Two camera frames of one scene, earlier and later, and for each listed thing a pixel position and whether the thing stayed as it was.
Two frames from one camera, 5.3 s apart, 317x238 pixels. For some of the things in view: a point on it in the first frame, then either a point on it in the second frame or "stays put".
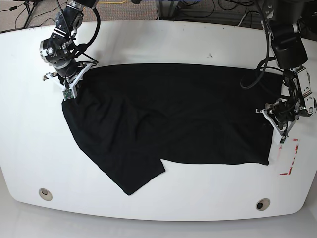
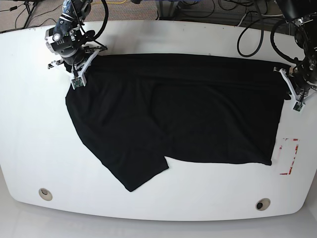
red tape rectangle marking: (280, 148) stays put
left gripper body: (71, 82) -> (79, 70)
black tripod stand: (28, 11) stays put
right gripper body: (282, 114) -> (300, 83)
